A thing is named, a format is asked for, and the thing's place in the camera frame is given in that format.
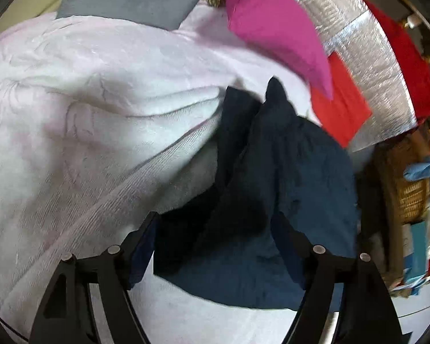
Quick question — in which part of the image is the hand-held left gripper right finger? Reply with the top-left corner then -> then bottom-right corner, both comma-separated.
270,211 -> 404,344

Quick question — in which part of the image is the navy puffer jacket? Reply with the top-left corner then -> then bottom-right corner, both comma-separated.
152,77 -> 359,310

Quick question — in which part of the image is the pink pillow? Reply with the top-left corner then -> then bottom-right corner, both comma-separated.
218,0 -> 334,99

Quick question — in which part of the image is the red cloth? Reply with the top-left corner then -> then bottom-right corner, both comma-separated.
362,0 -> 430,124

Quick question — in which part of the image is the red pillow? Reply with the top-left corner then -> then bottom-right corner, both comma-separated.
310,52 -> 373,147

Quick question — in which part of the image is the blue box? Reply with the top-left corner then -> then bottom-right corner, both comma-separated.
403,222 -> 430,284

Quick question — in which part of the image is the silver quilted mat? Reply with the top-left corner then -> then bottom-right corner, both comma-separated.
285,0 -> 420,151

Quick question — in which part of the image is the wicker basket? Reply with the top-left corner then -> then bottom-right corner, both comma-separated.
358,0 -> 430,298

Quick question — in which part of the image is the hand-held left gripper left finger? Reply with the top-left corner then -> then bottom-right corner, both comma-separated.
29,211 -> 162,344

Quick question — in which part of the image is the white blanket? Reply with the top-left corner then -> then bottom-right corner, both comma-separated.
0,0 -> 345,344

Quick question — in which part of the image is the blue cloth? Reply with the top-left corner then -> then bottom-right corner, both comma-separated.
403,161 -> 430,183

